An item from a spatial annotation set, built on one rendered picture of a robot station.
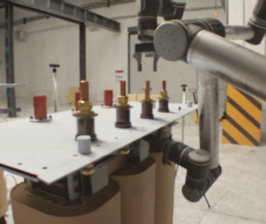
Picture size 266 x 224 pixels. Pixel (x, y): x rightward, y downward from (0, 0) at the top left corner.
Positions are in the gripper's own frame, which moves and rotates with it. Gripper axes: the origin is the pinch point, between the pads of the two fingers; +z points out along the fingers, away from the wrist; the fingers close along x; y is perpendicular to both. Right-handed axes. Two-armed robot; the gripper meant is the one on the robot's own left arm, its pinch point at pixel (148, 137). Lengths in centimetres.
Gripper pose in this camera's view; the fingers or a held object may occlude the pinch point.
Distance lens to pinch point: 133.6
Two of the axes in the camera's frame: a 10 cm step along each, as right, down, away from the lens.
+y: 1.4, -9.5, -2.9
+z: -6.7, -3.0, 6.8
